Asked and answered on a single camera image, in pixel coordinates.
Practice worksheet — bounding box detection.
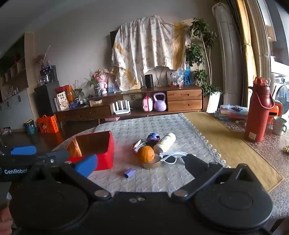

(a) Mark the orange gift bag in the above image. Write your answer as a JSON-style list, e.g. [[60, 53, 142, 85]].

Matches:
[[36, 115, 59, 134]]

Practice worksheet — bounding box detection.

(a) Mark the orange fruit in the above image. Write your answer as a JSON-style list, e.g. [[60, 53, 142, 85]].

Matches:
[[137, 146, 156, 163]]

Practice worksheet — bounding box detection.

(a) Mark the white cable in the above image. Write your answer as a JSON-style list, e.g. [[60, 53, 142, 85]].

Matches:
[[159, 151, 188, 165]]

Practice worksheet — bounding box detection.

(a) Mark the orange red box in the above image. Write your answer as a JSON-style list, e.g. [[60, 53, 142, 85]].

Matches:
[[60, 84, 74, 101]]

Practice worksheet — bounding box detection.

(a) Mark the brown tape roll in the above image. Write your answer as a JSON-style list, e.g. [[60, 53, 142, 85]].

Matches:
[[142, 158, 163, 169]]

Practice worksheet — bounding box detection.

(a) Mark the pink toy case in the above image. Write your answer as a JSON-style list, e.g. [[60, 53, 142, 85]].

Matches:
[[141, 95, 154, 112]]

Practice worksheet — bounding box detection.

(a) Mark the blue plastic pack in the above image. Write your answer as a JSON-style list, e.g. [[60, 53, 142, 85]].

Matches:
[[183, 69, 193, 86]]

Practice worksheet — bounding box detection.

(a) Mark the yellow bamboo mat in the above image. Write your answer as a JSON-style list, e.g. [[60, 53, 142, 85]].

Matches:
[[180, 112, 284, 193]]

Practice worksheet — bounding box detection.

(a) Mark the black television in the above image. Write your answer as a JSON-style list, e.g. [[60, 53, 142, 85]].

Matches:
[[110, 30, 119, 49]]

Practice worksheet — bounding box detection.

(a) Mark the wooden television cabinet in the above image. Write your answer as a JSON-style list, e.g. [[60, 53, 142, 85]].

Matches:
[[55, 84, 204, 127]]

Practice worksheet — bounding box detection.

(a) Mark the cream plastic bottle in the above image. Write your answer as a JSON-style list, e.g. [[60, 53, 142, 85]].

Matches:
[[153, 133, 176, 153]]

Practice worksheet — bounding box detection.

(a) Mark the teal bin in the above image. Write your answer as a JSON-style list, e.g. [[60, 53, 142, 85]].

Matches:
[[23, 119, 36, 135]]

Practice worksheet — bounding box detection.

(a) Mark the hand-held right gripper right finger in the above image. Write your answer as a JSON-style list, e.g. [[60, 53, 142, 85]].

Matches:
[[171, 153, 258, 202]]

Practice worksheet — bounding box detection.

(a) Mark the person's left forearm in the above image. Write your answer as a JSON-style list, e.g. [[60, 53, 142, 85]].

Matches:
[[0, 207, 14, 235]]

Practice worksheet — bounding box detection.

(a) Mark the black coffee machine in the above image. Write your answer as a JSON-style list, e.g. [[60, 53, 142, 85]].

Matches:
[[40, 65, 57, 86]]

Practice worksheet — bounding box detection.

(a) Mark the small purple eraser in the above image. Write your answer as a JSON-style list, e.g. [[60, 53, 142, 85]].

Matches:
[[123, 168, 136, 179]]

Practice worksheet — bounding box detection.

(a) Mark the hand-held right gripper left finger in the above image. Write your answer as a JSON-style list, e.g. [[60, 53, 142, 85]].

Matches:
[[24, 153, 111, 201]]

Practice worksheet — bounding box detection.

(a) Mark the pink doll bouquet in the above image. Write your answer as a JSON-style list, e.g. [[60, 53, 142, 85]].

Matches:
[[95, 69, 111, 94]]

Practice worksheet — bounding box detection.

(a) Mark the red thermos bottle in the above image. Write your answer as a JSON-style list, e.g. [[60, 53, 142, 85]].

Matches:
[[244, 77, 275, 143]]

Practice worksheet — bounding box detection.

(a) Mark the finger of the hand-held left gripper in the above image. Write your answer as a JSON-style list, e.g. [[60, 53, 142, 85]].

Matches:
[[30, 149, 70, 168], [0, 146, 37, 157]]

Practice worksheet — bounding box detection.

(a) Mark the black cylinder speaker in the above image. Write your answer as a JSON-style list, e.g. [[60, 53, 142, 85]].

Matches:
[[144, 74, 154, 89]]

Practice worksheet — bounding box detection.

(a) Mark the tall green houseplant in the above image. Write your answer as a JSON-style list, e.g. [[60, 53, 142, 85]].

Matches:
[[185, 18, 223, 98]]

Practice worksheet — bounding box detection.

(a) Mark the white router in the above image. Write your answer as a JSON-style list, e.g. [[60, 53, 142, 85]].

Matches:
[[112, 100, 131, 115]]

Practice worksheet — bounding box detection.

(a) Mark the beige scalloped board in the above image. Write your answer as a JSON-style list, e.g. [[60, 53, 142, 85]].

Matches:
[[153, 66, 173, 87]]

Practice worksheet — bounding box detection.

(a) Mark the lace table cover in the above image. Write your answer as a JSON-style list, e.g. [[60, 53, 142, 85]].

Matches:
[[220, 119, 289, 221]]

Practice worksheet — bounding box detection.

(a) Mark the red tin box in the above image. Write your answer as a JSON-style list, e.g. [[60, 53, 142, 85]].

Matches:
[[66, 131, 115, 171]]

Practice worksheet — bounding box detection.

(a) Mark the red snack packet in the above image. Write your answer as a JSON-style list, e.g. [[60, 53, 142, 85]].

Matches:
[[132, 139, 148, 154]]

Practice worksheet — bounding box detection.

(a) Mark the purple round toy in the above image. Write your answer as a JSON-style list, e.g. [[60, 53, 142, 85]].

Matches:
[[146, 133, 161, 144]]

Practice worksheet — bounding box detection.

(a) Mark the black low cabinet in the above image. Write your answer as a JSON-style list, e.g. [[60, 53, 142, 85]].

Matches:
[[34, 83, 61, 118]]

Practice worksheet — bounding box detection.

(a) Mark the yellow curtain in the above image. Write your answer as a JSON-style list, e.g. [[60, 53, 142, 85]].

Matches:
[[235, 0, 258, 107]]

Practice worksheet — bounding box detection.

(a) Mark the stack of books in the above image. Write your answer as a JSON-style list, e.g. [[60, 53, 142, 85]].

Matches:
[[213, 104, 249, 121]]

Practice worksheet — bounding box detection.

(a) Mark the dark wooden drawer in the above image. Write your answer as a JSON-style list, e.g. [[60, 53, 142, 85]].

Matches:
[[56, 106, 112, 121]]

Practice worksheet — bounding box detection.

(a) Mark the white mug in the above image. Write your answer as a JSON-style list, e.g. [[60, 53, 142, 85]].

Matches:
[[272, 116, 288, 136]]

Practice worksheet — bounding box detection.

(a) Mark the printed snack box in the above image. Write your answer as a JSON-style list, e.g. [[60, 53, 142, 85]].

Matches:
[[56, 91, 69, 111]]

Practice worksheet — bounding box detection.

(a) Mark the potted flower plant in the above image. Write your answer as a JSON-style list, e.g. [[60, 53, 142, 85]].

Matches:
[[84, 70, 102, 97]]

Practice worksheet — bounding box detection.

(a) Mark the clear plastic bag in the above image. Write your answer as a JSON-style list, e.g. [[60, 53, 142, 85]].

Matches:
[[169, 67, 185, 87]]

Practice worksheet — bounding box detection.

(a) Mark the orange container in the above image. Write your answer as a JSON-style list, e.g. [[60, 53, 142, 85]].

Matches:
[[269, 101, 283, 125]]

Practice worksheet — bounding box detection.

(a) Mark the white standing air conditioner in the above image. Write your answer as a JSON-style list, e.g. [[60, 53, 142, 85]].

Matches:
[[212, 2, 245, 107]]

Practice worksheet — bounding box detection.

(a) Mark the light wooden drawer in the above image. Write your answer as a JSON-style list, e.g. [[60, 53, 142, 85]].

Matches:
[[167, 99, 202, 112], [167, 89, 203, 102]]

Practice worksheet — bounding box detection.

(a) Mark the purple kettlebell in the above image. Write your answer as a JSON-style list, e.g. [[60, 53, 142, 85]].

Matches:
[[153, 92, 168, 112]]

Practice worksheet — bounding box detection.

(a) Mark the patterned cream cloth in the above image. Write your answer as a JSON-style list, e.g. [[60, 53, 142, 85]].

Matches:
[[111, 15, 192, 92]]

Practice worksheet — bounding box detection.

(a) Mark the white planter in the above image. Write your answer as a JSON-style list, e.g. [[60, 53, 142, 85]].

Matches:
[[206, 90, 222, 114]]

